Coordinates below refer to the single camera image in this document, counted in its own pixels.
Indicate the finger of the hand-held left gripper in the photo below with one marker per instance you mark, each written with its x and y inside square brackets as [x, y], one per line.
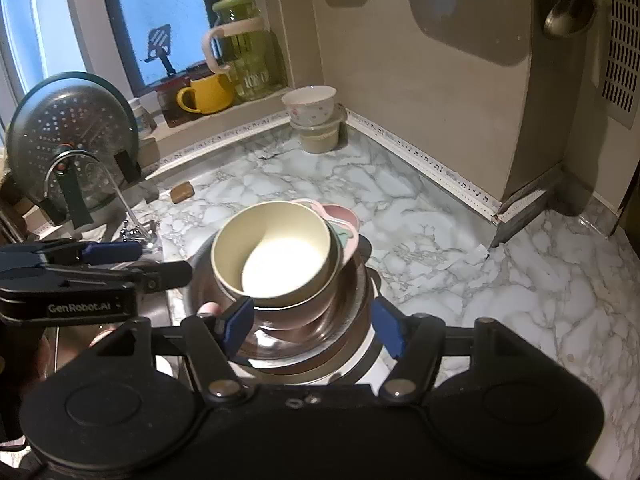
[110, 251]
[165, 274]

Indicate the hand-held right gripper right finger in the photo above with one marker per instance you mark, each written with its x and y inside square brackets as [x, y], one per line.
[390, 327]

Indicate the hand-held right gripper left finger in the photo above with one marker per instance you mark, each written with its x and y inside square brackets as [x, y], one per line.
[237, 325]

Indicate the large white plate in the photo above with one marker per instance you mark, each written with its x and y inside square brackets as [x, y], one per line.
[367, 370]

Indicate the stainless steel bowl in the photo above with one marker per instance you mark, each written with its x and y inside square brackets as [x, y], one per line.
[357, 290]

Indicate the pink steel-lined pot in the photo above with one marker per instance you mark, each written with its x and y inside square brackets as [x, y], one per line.
[300, 312]

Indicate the cream bowl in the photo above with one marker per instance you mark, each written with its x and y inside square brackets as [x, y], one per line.
[280, 260]

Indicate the person's left hand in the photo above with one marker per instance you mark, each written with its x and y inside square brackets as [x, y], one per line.
[102, 339]

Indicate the chrome faucet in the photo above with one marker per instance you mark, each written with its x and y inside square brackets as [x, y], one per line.
[131, 220]

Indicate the brown sponge block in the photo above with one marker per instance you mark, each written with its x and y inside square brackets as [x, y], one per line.
[182, 192]

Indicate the grey perforated pan lid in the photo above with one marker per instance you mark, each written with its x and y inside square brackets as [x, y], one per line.
[60, 125]

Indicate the yellow mug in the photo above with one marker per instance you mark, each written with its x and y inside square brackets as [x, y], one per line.
[212, 95]

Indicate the beige plastic container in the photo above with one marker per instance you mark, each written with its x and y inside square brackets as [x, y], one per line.
[317, 140]

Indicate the black slotted spatula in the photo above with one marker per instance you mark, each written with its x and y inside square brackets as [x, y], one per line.
[159, 40]

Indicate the white floral bowl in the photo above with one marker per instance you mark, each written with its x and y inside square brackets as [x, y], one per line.
[310, 107]

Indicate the green glass pitcher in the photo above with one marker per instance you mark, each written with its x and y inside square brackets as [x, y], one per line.
[250, 60]

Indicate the white vent grille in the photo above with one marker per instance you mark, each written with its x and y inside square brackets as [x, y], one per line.
[622, 45]

